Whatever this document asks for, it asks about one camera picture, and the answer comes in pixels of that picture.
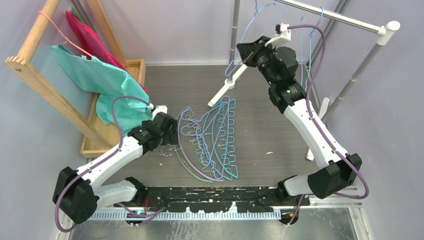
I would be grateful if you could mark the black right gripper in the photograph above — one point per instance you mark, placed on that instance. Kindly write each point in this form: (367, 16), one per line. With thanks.
(250, 51)

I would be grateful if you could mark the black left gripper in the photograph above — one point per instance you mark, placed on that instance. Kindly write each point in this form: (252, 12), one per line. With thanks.
(168, 139)

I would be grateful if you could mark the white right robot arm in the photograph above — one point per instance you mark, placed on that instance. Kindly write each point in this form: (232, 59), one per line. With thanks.
(337, 168)

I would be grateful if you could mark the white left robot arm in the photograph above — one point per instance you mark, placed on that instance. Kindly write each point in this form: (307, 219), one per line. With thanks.
(80, 192)

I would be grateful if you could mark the green notched hanger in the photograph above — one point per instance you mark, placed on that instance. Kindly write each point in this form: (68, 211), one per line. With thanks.
(180, 155)

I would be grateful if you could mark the purple notched hanger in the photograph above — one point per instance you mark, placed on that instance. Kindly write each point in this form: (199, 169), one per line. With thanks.
(192, 152)

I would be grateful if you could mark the teal notched hanger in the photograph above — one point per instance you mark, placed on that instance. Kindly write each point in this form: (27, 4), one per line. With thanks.
(215, 155)
(232, 159)

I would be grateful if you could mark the teal cloth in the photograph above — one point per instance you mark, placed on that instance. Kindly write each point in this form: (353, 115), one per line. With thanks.
(129, 112)

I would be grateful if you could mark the metal garment rack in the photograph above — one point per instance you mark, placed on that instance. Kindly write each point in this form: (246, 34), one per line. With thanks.
(370, 120)

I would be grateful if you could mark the red cloth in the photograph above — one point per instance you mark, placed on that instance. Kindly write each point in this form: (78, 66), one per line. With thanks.
(89, 38)

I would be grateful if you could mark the pink hanger on rack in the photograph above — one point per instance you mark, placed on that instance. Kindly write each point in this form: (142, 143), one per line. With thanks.
(67, 40)

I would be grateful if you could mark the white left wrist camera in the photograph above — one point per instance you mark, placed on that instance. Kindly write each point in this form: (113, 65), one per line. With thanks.
(156, 109)

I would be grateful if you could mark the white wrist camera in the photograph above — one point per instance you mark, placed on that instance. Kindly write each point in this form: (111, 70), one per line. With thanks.
(282, 36)
(156, 109)

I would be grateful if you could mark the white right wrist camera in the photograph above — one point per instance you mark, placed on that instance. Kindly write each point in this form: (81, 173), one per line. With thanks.
(282, 36)

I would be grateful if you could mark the wooden clothes rack frame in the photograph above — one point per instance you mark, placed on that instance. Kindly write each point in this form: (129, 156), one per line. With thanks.
(98, 137)

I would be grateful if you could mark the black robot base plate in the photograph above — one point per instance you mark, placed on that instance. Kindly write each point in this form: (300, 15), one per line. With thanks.
(247, 199)

